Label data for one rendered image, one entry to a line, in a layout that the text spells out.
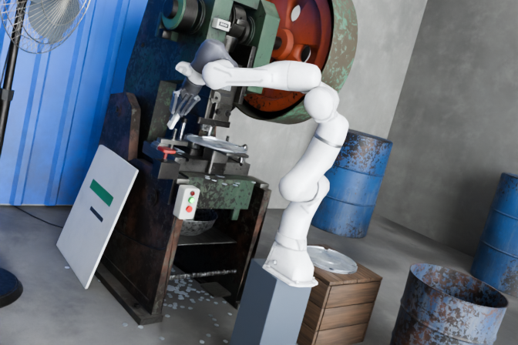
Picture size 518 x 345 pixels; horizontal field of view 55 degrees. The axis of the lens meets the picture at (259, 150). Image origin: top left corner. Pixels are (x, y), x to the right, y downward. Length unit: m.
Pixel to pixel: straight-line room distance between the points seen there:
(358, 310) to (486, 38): 3.49
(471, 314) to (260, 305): 0.85
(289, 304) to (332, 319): 0.50
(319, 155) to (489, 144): 3.49
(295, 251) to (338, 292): 0.53
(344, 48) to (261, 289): 1.17
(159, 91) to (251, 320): 1.17
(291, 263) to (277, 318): 0.22
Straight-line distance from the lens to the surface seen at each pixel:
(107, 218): 2.48
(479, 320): 2.28
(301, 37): 2.59
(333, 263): 2.48
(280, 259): 1.89
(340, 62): 2.40
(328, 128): 1.78
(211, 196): 2.29
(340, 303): 2.40
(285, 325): 1.99
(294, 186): 1.77
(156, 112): 2.50
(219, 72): 1.81
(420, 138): 5.47
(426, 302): 2.27
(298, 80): 1.79
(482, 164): 5.17
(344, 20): 2.43
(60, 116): 3.34
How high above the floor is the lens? 1.13
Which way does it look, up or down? 8 degrees down
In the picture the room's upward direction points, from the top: 14 degrees clockwise
